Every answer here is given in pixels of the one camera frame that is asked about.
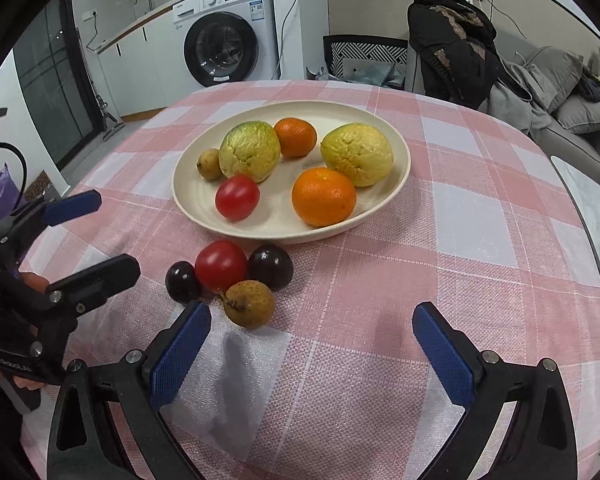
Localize small dark plum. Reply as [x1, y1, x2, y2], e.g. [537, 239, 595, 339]
[164, 260, 204, 304]

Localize brown longan with stem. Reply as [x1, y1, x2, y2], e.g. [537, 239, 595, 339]
[220, 280, 275, 330]

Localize red cherry tomato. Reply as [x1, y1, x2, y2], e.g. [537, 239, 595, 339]
[215, 174, 260, 222]
[195, 240, 248, 292]

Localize larger dark plum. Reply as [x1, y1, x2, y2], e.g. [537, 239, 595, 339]
[248, 244, 294, 292]

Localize brown round longan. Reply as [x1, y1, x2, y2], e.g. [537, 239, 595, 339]
[196, 148, 223, 181]

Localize person's left hand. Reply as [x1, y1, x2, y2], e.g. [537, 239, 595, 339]
[0, 271, 52, 392]

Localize pink white checkered tablecloth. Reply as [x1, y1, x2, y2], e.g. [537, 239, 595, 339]
[24, 81, 600, 479]

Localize white kitchen cabinet counter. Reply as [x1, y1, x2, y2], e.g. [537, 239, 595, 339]
[98, 10, 195, 116]

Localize green yellow guava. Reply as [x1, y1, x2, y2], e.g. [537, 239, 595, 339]
[219, 120, 282, 183]

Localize large orange tangerine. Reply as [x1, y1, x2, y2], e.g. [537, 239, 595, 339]
[291, 167, 356, 228]

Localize chrome faucet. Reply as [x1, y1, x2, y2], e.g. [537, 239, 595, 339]
[133, 0, 154, 18]

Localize white front-load washing machine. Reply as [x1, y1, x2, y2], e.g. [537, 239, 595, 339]
[172, 0, 278, 90]

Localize small orange tangerine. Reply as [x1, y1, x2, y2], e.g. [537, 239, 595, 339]
[274, 117, 317, 158]

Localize grey sofa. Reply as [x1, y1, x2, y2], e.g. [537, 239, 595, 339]
[480, 32, 600, 184]

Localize grey blanket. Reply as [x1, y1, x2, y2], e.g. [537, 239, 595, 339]
[486, 60, 557, 134]

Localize grey pillow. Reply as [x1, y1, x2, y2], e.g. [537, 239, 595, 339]
[524, 46, 584, 114]
[554, 94, 600, 134]

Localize black jacket on chair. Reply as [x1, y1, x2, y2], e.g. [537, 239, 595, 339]
[407, 0, 502, 110]

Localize black cable loop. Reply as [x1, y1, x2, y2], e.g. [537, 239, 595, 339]
[0, 142, 29, 206]

